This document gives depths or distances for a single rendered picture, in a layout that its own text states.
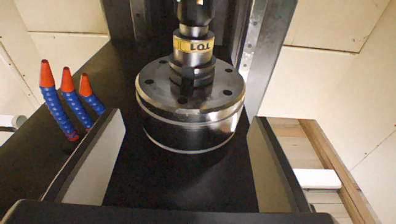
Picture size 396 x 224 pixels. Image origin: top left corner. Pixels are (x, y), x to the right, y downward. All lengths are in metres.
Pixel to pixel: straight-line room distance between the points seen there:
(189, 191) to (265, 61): 0.65
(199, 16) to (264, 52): 0.60
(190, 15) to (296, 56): 1.12
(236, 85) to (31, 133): 0.37
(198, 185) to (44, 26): 1.30
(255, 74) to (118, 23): 0.58
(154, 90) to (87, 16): 1.04
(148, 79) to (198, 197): 0.18
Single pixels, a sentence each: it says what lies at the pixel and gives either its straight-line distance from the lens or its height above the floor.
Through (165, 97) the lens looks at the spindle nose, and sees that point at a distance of 0.22.
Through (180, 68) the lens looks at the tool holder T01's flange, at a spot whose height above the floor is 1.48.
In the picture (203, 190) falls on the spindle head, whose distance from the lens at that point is 0.28.
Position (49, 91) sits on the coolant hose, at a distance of 0.28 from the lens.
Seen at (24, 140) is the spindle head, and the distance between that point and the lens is 0.43.
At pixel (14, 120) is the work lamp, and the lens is 1.08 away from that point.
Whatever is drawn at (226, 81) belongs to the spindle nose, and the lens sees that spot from 0.26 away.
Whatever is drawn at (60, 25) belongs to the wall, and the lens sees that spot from 1.35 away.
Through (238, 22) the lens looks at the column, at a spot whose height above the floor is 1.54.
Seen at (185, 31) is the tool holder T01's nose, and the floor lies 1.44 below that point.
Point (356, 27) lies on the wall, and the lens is 1.40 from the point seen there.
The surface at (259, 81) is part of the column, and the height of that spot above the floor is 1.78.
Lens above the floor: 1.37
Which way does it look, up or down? 41 degrees up
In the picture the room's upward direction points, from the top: 175 degrees counter-clockwise
